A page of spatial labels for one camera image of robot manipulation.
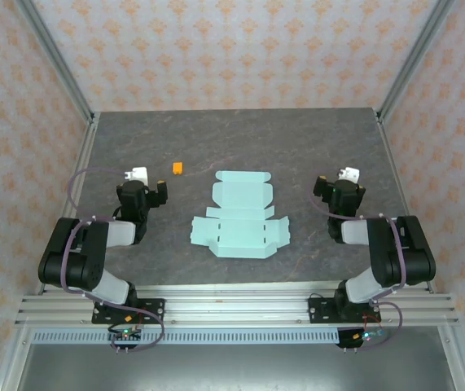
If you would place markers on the aluminium table side rail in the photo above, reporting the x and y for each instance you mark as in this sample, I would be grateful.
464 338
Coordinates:
79 179
395 179

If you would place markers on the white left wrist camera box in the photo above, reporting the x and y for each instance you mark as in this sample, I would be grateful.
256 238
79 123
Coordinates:
139 174

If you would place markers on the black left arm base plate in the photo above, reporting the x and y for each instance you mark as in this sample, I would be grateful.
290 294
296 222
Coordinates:
154 309

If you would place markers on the aluminium mounting rail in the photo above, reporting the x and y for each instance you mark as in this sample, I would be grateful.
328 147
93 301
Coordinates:
236 309

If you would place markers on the orange toy brick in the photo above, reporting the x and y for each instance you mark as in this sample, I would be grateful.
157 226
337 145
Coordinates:
178 168

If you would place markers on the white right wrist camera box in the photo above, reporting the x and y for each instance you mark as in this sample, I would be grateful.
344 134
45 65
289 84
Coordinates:
350 174

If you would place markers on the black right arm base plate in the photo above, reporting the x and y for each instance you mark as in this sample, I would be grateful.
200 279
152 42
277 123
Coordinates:
319 311

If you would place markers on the light teal paper box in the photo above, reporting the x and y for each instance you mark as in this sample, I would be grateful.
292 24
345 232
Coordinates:
240 228

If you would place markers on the aluminium frame post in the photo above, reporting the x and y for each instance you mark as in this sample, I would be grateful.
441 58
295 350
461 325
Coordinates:
415 61
57 61

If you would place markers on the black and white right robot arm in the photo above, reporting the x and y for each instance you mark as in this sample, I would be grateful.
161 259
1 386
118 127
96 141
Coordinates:
382 252

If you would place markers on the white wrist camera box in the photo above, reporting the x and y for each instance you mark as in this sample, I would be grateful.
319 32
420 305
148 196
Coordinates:
350 174
139 174

